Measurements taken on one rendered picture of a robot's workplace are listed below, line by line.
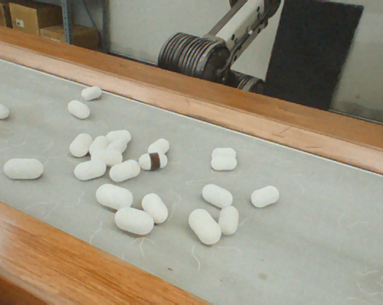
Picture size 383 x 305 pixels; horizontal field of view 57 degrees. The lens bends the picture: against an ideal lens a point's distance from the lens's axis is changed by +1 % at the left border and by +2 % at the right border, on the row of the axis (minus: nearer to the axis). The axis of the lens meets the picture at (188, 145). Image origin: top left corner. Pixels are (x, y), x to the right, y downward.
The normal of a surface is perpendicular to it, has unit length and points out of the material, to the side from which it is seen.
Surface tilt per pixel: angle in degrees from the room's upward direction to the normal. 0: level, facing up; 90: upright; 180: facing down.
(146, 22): 90
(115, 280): 0
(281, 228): 0
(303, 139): 45
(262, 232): 0
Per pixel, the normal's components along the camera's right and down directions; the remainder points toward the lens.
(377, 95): -0.46, 0.40
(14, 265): 0.10, -0.86
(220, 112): -0.23, -0.32
